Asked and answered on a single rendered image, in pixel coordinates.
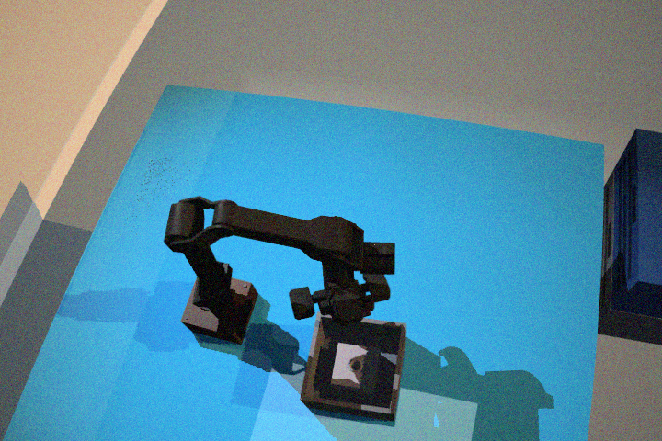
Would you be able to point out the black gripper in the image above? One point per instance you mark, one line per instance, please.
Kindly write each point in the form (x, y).
(302, 302)

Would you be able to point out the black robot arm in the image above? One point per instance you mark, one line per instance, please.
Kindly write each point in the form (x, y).
(336, 242)

